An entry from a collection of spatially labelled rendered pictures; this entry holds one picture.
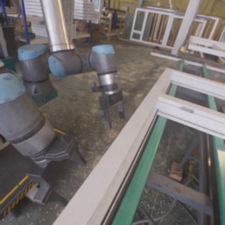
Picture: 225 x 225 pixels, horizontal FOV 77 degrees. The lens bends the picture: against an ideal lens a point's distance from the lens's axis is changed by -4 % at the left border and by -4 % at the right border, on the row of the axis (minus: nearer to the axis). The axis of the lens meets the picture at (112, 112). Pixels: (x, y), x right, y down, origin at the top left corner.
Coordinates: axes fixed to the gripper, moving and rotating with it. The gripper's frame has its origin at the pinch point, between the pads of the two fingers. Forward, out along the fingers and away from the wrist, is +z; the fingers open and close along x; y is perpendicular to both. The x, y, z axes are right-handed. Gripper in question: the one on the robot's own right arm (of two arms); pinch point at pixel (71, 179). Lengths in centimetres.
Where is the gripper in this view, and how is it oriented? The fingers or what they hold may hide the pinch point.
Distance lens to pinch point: 50.4
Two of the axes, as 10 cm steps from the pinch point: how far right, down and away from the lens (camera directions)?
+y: -9.2, 0.8, 3.9
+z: 3.0, 7.8, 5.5
